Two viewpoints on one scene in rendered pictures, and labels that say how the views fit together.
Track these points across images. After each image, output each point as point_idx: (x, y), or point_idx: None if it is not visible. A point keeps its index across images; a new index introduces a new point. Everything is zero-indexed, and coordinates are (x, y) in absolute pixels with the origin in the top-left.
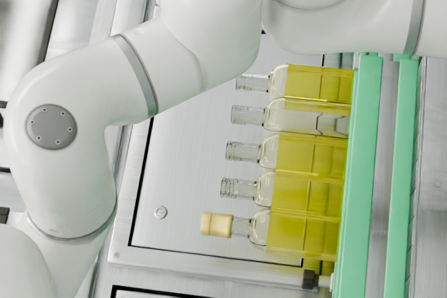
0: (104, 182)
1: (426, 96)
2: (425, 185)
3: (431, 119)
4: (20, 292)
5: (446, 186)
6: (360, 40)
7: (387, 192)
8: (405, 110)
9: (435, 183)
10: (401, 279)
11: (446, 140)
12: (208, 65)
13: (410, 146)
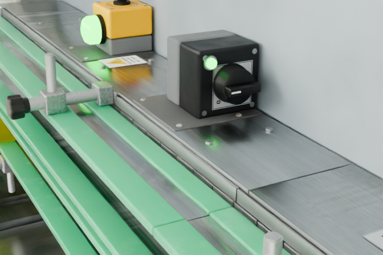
0: None
1: (13, 12)
2: (33, 25)
3: (21, 15)
4: None
5: (47, 23)
6: None
7: (10, 40)
8: (3, 24)
9: (39, 22)
10: (42, 52)
11: (36, 16)
12: None
13: (15, 29)
